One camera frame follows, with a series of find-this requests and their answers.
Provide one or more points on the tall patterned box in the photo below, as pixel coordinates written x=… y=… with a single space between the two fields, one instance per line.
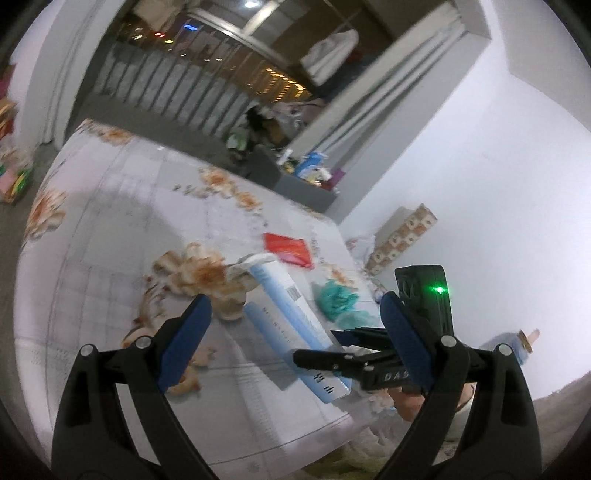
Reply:
x=401 y=235

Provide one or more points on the blue water jug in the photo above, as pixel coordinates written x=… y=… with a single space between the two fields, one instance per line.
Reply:
x=505 y=348

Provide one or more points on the grey cabinet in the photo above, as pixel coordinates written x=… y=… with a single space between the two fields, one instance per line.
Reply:
x=300 y=194

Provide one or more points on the teal crumpled bag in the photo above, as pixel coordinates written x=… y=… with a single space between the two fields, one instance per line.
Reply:
x=337 y=300

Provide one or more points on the person's right forearm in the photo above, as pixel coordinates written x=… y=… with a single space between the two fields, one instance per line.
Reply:
x=464 y=410

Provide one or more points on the white hanging coat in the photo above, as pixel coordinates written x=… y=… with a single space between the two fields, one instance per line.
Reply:
x=330 y=53

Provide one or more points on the metal railing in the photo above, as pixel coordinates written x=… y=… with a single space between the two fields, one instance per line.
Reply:
x=175 y=83

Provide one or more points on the red packet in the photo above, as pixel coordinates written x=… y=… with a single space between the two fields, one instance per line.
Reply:
x=288 y=249

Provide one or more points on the white plastic bag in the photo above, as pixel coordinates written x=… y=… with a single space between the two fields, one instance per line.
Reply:
x=362 y=251

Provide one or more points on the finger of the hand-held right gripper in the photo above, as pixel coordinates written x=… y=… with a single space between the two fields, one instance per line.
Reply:
x=355 y=336
x=323 y=359

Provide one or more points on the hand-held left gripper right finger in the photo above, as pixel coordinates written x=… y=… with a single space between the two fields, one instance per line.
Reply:
x=406 y=341

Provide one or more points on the colourful fabric pile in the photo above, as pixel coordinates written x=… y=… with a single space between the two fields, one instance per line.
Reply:
x=14 y=180

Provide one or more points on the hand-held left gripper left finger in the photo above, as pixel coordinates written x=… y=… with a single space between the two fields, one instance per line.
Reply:
x=184 y=341

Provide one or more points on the person's right hand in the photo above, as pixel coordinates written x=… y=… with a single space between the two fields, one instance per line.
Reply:
x=408 y=406

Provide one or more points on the floral plaid tablecloth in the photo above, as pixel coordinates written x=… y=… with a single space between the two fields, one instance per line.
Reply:
x=115 y=207

